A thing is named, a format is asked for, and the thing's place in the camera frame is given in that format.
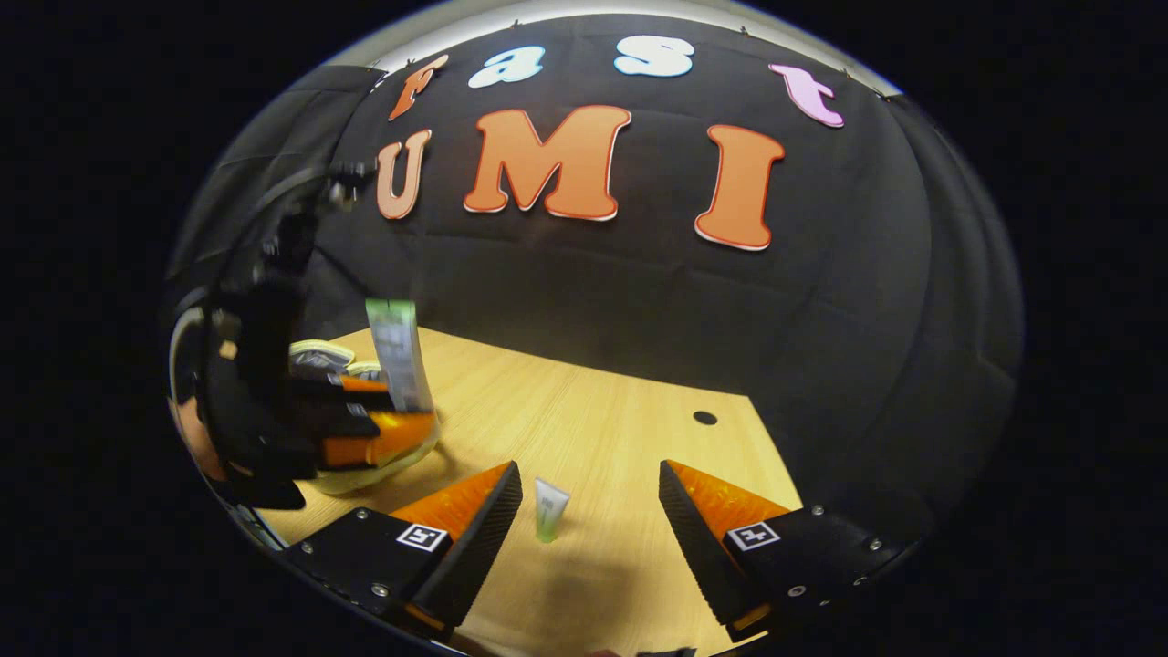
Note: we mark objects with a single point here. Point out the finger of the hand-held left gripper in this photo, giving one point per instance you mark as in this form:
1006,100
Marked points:
351,388
365,443

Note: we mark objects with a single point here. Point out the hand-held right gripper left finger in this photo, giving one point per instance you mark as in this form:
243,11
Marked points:
479,547

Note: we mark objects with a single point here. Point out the black backdrop cloth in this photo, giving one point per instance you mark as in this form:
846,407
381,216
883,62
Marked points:
639,301

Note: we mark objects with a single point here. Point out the small white green tube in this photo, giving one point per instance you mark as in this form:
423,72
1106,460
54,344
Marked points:
551,506

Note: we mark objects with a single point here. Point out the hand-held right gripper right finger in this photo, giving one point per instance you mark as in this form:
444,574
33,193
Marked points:
707,557

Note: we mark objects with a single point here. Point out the large green white tube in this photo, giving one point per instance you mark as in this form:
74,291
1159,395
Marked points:
397,356

